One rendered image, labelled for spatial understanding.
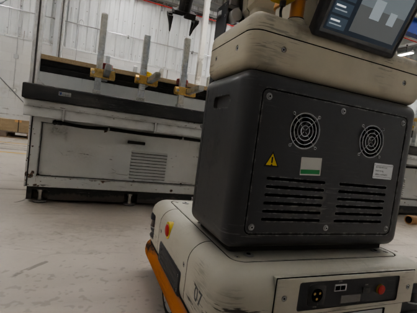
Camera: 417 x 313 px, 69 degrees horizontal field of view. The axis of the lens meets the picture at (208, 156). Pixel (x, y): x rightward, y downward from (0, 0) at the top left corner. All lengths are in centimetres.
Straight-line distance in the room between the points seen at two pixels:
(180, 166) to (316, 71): 162
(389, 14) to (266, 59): 32
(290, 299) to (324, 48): 55
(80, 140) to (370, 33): 175
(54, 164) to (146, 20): 783
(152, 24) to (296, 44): 902
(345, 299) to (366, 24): 62
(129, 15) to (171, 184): 776
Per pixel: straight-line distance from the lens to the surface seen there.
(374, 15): 84
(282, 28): 71
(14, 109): 920
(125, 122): 191
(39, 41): 193
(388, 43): 89
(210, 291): 65
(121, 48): 934
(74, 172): 215
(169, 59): 951
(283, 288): 68
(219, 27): 127
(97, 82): 189
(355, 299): 83
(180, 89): 195
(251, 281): 65
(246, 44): 69
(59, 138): 213
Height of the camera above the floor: 53
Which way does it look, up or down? 3 degrees down
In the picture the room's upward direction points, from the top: 7 degrees clockwise
